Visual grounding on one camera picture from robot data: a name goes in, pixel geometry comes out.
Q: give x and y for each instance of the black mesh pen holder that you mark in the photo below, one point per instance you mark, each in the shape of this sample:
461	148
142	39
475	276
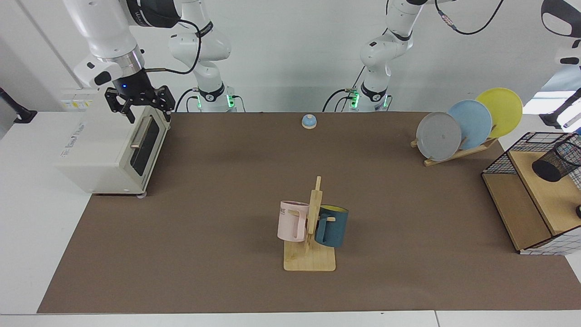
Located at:
551	165

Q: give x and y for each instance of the pale toaster oven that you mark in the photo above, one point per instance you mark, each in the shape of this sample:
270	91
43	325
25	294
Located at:
97	154

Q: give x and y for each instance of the brown table cloth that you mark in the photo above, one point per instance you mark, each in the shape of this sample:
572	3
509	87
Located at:
254	218

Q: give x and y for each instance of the small blue round thing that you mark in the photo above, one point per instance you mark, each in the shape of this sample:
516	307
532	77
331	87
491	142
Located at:
309	121

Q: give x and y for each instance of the pink cup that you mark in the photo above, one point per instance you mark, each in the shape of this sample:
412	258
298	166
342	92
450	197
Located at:
290	222

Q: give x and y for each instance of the dark teal cup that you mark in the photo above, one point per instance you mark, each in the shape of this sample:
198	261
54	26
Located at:
336	229

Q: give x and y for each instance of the wooden cup stand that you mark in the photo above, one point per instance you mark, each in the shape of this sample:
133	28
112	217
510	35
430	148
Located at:
311	261

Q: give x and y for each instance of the grey plate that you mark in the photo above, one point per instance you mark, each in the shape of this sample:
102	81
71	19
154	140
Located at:
438	136

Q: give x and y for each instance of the wooden plate rack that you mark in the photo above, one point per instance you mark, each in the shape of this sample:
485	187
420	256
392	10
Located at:
458	153

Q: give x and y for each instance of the light blue plate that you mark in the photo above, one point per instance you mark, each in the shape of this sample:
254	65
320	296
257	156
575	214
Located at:
474	120

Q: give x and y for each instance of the yellow plate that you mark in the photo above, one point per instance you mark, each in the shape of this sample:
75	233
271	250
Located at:
504	109

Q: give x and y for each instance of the white wall socket box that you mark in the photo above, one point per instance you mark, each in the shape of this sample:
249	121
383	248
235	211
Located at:
75	103

